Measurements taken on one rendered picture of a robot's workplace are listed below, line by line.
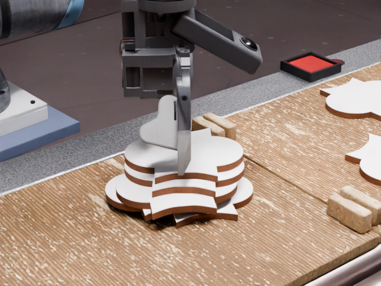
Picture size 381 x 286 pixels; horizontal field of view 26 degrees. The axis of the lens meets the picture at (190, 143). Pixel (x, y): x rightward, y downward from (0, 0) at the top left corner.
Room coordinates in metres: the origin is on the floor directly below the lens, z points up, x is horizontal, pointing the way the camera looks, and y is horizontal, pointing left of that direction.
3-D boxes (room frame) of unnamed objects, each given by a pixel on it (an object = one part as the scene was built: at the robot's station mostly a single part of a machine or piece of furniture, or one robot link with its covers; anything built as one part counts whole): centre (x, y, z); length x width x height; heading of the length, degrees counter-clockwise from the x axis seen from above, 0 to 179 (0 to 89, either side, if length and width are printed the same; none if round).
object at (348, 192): (0.85, -0.21, 0.95); 0.06 x 0.02 x 0.03; 38
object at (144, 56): (0.91, 0.04, 1.13); 0.09 x 0.08 x 0.12; 93
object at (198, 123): (1.04, -0.02, 0.95); 0.06 x 0.02 x 0.03; 38
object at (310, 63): (1.35, -0.21, 0.92); 0.06 x 0.06 x 0.01; 38
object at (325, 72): (1.35, -0.21, 0.92); 0.08 x 0.08 x 0.02; 38
